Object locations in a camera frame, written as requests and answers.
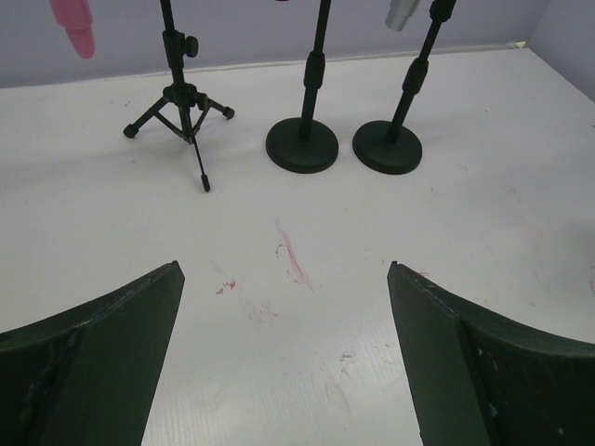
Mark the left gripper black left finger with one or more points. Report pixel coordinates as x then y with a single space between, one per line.
88 375

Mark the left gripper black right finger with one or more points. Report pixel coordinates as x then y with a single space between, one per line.
479 378

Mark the black round base stand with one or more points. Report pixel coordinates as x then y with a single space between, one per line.
301 144
389 147

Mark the black tripod shock mount stand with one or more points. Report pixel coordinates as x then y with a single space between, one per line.
193 106

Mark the pink microphone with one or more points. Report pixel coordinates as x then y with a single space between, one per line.
75 17

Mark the silver microphone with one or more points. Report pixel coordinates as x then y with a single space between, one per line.
399 14

